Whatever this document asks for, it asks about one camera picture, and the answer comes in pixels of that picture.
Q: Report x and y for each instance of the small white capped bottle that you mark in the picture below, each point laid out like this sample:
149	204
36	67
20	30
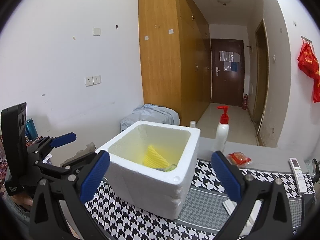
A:
193	124

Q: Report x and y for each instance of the red hanging bag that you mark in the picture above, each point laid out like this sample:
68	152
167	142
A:
309	65

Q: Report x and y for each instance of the light blue crumpled cloth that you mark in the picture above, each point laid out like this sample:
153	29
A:
151	113

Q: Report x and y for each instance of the white wall switch plate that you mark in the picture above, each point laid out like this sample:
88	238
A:
96	31

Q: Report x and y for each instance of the teal cup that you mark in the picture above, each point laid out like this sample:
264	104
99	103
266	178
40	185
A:
30	129

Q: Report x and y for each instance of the wooden side door frame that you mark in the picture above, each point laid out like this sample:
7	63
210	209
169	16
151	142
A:
262	82

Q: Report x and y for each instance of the dark brown entrance door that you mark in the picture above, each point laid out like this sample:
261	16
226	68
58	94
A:
228	71

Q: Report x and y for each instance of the red snack packet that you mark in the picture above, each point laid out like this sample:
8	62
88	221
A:
238	159

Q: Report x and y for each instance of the wooden wardrobe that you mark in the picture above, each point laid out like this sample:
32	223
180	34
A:
174	45

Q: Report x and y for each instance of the white remote control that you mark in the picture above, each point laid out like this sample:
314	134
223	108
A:
297	171

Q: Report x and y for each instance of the red fire extinguisher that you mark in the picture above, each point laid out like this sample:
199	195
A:
245	102

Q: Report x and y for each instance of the white foam box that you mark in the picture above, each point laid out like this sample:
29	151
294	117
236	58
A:
158	192

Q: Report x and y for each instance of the white pump bottle red top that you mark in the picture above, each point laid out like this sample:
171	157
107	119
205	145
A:
222	130

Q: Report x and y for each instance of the yellow ribbed sponge cloth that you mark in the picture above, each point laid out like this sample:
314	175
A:
153	159

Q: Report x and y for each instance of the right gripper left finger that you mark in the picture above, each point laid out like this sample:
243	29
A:
77	187

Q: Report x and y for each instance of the houndstooth table mat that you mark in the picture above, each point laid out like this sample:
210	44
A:
201	216

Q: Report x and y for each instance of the double wall socket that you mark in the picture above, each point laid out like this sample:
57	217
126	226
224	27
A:
92	80

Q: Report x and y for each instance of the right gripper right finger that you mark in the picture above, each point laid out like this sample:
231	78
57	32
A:
274	217

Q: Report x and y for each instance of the green floral tissue pack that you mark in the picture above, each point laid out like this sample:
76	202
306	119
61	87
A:
169	168

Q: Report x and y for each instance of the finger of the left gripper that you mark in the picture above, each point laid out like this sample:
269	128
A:
63	140
88	160

